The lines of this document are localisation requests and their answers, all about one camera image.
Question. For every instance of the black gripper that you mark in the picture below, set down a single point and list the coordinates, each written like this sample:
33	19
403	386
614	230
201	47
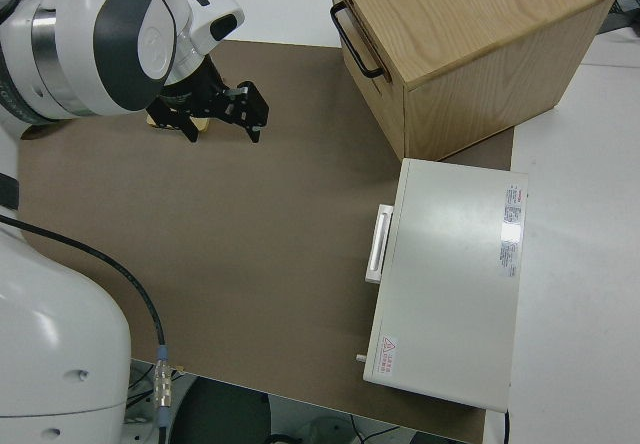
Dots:
192	96

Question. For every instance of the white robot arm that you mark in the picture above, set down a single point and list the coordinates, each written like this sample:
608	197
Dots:
75	39

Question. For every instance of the wooden mug tree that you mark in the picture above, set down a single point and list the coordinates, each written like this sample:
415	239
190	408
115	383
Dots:
205	124

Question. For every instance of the brown table mat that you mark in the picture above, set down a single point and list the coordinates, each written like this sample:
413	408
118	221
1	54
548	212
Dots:
250	239

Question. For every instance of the wooden drawer box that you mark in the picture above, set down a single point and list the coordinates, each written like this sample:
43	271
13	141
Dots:
475	39

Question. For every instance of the white toaster oven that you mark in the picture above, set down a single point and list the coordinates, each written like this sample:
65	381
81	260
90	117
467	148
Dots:
450	289

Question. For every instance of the black round floor stand base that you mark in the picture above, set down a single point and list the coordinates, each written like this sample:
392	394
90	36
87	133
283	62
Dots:
220	414

